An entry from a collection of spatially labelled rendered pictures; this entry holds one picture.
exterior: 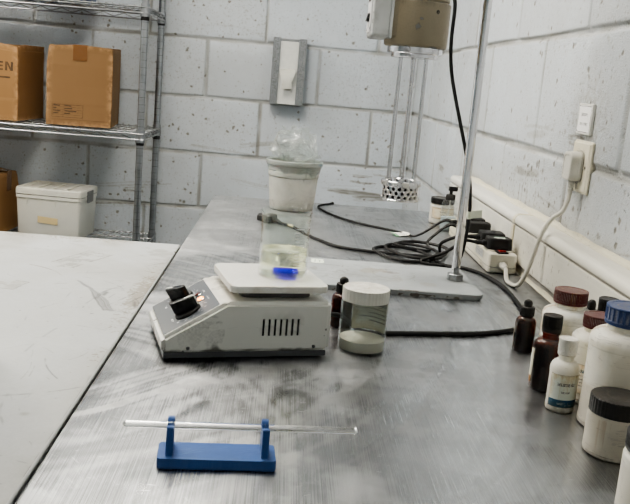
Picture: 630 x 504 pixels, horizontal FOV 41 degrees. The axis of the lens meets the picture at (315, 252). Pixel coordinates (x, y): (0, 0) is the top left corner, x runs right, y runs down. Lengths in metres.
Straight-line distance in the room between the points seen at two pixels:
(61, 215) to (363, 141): 1.21
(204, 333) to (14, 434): 0.27
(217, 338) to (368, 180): 2.53
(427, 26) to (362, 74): 2.07
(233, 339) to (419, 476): 0.32
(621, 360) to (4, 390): 0.61
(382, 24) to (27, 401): 0.81
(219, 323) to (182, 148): 2.52
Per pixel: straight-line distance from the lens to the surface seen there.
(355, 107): 3.44
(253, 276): 1.03
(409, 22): 1.38
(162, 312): 1.05
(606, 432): 0.85
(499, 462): 0.81
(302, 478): 0.73
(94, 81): 3.15
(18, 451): 0.77
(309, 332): 1.01
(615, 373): 0.90
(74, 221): 3.25
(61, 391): 0.90
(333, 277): 1.40
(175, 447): 0.75
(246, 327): 0.98
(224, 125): 3.44
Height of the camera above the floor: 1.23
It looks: 12 degrees down
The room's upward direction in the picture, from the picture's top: 5 degrees clockwise
